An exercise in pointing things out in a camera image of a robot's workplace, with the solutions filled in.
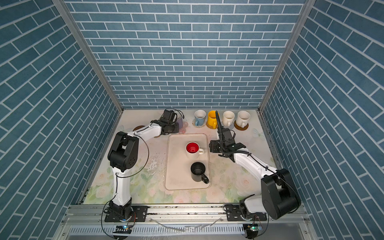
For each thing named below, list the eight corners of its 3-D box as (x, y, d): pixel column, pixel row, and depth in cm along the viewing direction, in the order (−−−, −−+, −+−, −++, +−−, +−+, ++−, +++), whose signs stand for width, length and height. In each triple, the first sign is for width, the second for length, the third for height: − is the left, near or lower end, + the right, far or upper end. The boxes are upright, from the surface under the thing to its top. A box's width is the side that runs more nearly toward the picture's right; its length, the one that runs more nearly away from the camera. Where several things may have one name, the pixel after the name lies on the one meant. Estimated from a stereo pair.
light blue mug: (196, 130, 109) (196, 121, 101) (194, 119, 116) (194, 110, 108) (206, 128, 110) (207, 119, 102) (204, 118, 117) (204, 109, 109)
